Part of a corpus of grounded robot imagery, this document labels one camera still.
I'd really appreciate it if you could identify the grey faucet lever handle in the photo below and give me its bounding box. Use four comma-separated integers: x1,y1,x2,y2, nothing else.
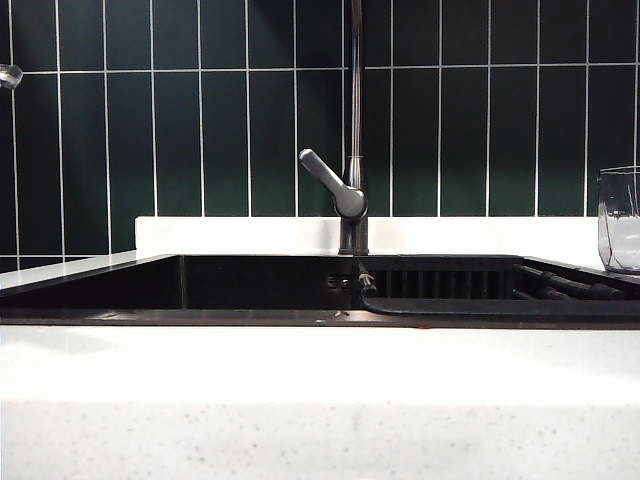
298,147,370,219

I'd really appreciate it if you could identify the clear glass mug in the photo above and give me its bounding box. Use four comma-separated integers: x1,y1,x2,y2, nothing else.
596,165,640,276

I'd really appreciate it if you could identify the chrome tall kitchen faucet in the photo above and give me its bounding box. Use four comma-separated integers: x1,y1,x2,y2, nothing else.
338,0,371,256

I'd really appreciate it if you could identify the black kitchen sink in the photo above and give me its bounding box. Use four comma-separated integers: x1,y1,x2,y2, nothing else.
0,253,640,330

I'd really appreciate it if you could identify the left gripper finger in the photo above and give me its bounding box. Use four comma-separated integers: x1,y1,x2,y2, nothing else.
0,63,24,92

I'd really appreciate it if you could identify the black sink drain rack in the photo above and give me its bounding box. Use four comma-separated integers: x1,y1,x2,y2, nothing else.
355,262,640,318

